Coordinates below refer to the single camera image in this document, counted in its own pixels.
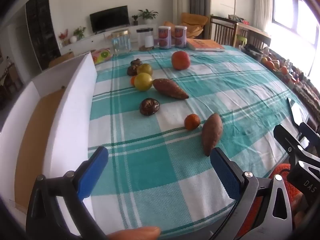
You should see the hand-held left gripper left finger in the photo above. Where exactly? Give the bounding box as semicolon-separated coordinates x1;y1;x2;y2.
26;146;109;240

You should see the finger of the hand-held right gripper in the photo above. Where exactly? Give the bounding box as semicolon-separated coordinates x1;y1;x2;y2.
299;122;320;151
273;124;307;164

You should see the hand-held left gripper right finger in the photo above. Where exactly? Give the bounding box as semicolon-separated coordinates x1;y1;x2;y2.
210;147;294;240

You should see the green yellow orange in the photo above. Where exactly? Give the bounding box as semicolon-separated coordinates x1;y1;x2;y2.
134;73;153;92
136;64;153;77

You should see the person's left hand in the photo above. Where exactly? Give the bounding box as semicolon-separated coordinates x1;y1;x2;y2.
107;226;161;240

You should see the black smartphone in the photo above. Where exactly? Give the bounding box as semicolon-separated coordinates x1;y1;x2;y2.
287;97;303;125

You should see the orange patterned clothing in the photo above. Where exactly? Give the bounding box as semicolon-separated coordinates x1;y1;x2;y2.
237;163;308;240

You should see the sweet potato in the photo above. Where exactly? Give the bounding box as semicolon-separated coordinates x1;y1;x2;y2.
201;113;223;157
152;78;189;100

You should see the teal checked tablecloth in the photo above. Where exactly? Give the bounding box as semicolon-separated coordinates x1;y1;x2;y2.
86;44;310;239

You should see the fruit print cushion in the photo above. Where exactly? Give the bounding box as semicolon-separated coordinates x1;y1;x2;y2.
90;47;112;64

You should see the large red orange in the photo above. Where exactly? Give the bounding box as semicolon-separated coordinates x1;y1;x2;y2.
171;51;190;70

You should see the window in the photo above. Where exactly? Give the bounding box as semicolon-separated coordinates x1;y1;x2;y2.
271;0;320;45

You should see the orange book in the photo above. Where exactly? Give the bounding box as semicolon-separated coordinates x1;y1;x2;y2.
186;39;225;52

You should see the dark wooden chair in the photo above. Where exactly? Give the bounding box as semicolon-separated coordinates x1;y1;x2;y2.
210;15;238;47

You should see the glass jar with gold lid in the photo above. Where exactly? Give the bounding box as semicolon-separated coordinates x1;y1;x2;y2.
110;29;132;55

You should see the white television cabinet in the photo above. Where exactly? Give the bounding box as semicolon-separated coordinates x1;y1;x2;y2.
59;24;160;55

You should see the white sheer curtain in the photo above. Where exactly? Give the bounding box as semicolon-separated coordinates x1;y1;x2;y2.
254;0;274;30

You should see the leafy plant in white vase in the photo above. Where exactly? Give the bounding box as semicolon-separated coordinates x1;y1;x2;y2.
70;26;87;43

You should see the clear jar with black lid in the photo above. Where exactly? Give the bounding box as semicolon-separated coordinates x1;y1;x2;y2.
136;27;154;52

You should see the white orange labelled can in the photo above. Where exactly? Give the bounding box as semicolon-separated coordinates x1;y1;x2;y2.
174;25;187;48
158;26;172;50

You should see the orange bean bag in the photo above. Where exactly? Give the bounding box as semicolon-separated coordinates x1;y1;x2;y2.
180;12;209;39

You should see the black display cabinet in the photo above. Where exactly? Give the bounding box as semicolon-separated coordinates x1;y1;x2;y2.
25;0;62;72

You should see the black television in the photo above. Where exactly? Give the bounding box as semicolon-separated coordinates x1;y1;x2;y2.
89;5;130;33

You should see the large green potted plant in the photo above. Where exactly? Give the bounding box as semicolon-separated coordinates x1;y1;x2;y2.
138;9;158;25

